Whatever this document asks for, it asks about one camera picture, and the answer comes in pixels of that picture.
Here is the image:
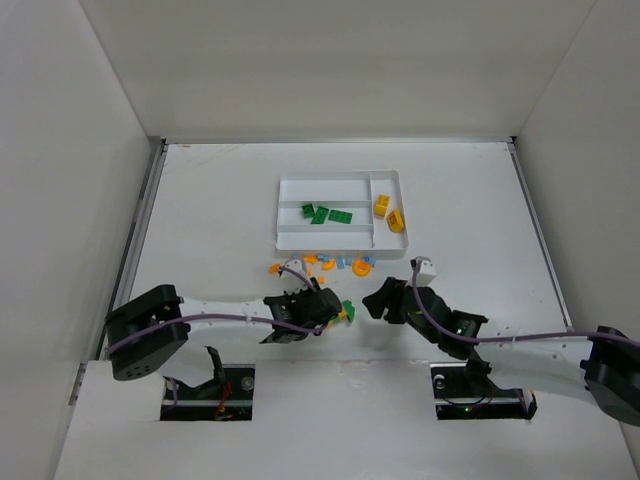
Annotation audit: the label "green small square brick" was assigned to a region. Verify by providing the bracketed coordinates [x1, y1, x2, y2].
[301, 203, 315, 218]

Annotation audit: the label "orange ring lego piece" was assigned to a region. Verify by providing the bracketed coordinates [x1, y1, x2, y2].
[352, 258, 372, 277]

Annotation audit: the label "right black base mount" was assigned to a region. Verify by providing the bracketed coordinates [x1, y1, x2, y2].
[430, 363, 538, 421]

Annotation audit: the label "green plate brick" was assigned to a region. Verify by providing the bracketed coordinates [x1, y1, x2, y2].
[328, 210, 353, 225]

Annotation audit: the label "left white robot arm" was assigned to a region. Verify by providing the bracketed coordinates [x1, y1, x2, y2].
[105, 283, 344, 386]

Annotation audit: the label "white divided sorting tray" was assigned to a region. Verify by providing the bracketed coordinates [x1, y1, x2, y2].
[276, 170, 409, 258]

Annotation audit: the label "orange curved piece middle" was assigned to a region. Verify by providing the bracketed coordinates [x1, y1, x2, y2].
[322, 258, 337, 270]

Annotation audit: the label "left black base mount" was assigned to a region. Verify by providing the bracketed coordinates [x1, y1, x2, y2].
[160, 347, 255, 422]

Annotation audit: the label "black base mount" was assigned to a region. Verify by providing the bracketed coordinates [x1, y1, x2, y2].
[430, 363, 538, 421]
[160, 347, 255, 422]

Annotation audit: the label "green two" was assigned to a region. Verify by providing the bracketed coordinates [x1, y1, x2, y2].
[311, 206, 330, 225]

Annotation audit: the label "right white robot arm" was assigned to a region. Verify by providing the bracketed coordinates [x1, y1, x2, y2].
[362, 277, 639, 426]

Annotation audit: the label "green yellow bricks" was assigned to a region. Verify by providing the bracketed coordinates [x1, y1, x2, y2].
[331, 300, 356, 325]

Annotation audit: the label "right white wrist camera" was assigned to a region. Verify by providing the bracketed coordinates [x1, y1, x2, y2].
[410, 256, 437, 288]

